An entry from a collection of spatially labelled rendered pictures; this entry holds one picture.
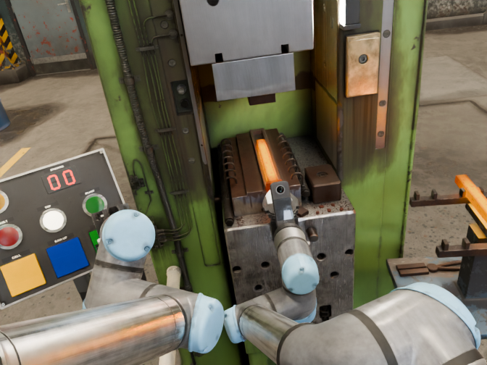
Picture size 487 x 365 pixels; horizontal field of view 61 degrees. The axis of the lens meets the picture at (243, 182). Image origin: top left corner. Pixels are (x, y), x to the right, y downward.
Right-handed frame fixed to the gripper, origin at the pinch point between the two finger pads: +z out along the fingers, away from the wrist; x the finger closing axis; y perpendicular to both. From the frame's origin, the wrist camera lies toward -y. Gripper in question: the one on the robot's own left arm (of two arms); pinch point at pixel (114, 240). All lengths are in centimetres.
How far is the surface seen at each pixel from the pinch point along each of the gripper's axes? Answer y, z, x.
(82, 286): -11.0, 30.0, 10.1
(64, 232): 5.1, 11.1, 9.6
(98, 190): 12.7, 11.0, -0.6
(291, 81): 24, -10, -51
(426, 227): -58, 95, -178
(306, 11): 37, -19, -54
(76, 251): -0.1, 10.4, 8.4
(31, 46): 309, 640, -13
